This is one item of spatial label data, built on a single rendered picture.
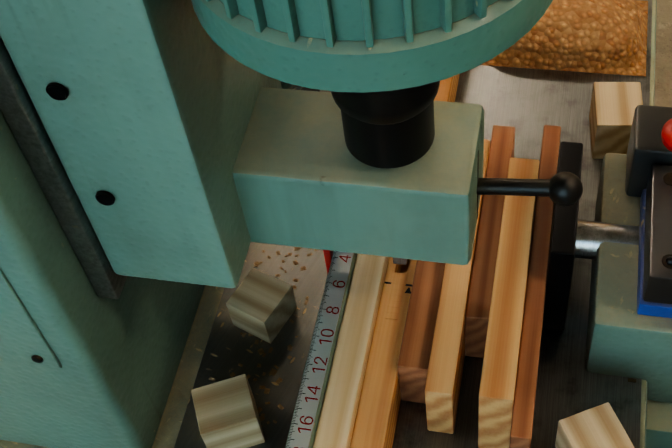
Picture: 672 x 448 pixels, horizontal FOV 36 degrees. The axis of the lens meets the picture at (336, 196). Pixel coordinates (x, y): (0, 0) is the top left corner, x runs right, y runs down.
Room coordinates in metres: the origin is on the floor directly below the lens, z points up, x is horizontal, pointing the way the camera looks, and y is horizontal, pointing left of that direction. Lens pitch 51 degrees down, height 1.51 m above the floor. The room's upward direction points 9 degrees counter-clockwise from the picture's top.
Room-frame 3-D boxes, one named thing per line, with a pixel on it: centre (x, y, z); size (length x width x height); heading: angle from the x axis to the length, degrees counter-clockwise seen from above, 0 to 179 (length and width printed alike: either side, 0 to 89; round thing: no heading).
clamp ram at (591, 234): (0.37, -0.17, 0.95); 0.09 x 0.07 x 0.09; 161
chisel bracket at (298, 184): (0.40, -0.02, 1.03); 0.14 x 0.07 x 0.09; 71
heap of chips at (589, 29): (0.62, -0.21, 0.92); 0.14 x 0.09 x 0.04; 71
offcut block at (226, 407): (0.36, 0.11, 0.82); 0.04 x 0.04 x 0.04; 9
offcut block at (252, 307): (0.46, 0.07, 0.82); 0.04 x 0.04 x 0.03; 51
